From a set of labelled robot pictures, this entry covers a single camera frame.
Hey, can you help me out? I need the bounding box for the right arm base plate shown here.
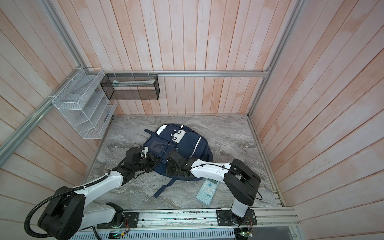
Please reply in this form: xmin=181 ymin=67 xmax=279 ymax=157
xmin=216 ymin=209 xmax=258 ymax=227

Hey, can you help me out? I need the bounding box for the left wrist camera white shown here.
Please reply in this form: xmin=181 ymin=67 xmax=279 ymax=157
xmin=141 ymin=147 xmax=149 ymax=158

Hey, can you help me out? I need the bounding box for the light blue calculator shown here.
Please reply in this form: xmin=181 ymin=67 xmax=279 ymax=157
xmin=196 ymin=179 xmax=219 ymax=206

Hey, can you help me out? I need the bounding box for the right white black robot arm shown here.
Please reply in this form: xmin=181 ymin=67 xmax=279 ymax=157
xmin=166 ymin=151 xmax=261 ymax=222

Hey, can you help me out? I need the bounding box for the aluminium front rail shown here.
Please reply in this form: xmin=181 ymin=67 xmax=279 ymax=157
xmin=50 ymin=206 xmax=302 ymax=240

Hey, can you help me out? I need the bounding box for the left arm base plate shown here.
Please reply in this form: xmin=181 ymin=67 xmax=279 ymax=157
xmin=97 ymin=212 xmax=139 ymax=229

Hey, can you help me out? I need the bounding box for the white wire mesh shelf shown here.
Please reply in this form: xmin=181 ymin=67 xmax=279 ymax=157
xmin=52 ymin=68 xmax=117 ymax=140

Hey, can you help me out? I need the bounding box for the navy blue student backpack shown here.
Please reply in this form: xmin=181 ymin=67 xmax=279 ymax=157
xmin=143 ymin=124 xmax=214 ymax=198

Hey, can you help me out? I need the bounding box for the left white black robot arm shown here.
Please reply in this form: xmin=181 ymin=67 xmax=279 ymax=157
xmin=27 ymin=147 xmax=162 ymax=240

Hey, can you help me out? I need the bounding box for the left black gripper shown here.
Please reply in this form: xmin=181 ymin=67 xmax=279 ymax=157
xmin=133 ymin=152 xmax=164 ymax=173

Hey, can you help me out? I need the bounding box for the black mesh wall basket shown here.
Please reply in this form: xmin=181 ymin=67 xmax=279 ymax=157
xmin=101 ymin=73 xmax=160 ymax=101

